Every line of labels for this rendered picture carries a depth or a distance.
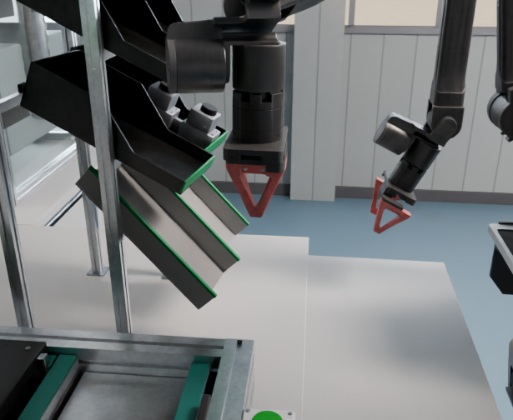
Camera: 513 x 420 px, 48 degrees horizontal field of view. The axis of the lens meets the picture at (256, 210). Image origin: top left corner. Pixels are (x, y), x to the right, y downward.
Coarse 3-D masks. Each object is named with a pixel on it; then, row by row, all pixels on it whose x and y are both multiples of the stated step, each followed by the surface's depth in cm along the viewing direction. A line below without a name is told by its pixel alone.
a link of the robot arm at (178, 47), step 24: (264, 0) 59; (192, 24) 60; (216, 24) 59; (240, 24) 60; (264, 24) 61; (168, 48) 58; (192, 48) 59; (216, 48) 59; (168, 72) 60; (192, 72) 59; (216, 72) 59
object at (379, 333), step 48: (336, 288) 124; (384, 288) 124; (432, 288) 124; (336, 336) 109; (384, 336) 109; (432, 336) 109; (336, 384) 96; (384, 384) 96; (432, 384) 96; (480, 384) 96
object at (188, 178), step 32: (32, 64) 84; (64, 64) 93; (32, 96) 86; (64, 96) 85; (128, 96) 96; (64, 128) 87; (128, 128) 96; (160, 128) 97; (128, 160) 86; (160, 160) 91; (192, 160) 96
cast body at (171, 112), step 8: (152, 88) 101; (160, 88) 102; (152, 96) 102; (160, 96) 102; (168, 96) 101; (176, 96) 103; (160, 104) 102; (168, 104) 102; (160, 112) 103; (168, 112) 103; (176, 112) 104; (168, 120) 103
